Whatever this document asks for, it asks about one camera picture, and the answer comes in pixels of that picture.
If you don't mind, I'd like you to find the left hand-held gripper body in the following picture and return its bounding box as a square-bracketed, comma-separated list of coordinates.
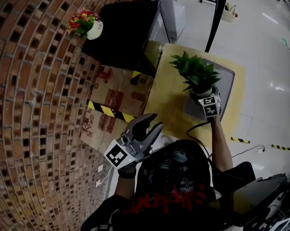
[103, 122, 152, 170]

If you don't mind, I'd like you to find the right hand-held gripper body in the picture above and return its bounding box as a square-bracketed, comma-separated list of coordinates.
[198, 95, 223, 123]

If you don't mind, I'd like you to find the grey tray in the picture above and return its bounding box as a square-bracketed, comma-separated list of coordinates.
[182, 57, 236, 124]

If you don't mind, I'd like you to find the green potted plant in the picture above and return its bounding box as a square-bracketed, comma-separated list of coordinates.
[169, 51, 222, 101]

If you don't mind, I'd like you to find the person's right forearm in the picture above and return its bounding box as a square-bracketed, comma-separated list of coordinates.
[210, 115, 234, 173]

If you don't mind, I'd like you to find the person's left forearm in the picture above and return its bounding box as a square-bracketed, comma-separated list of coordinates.
[114, 165, 138, 199]

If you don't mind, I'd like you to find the printed cardboard box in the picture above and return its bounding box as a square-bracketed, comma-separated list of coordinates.
[79, 64, 155, 152]

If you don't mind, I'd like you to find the yellow black hazard tape strip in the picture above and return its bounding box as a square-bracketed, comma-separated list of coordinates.
[230, 136, 251, 144]
[270, 144, 290, 152]

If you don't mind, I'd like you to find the person's black printed shirt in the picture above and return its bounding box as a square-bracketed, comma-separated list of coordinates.
[80, 139, 256, 231]

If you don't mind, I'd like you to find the black stand pole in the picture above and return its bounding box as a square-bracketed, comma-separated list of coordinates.
[198, 0, 229, 54]

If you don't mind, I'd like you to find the white storage box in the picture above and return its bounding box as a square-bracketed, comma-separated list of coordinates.
[222, 1, 239, 23]

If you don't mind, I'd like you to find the black cabinet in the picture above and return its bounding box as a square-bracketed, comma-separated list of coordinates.
[81, 0, 172, 77]

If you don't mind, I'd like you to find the black chair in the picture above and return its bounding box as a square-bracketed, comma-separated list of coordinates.
[227, 173, 290, 231]

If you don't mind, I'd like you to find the white appliance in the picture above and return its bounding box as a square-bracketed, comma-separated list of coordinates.
[140, 0, 187, 43]

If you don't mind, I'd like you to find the white pot with colourful flowers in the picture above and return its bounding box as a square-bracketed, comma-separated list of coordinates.
[66, 7, 104, 41]

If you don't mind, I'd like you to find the black cable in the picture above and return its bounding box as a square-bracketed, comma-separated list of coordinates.
[186, 119, 214, 165]

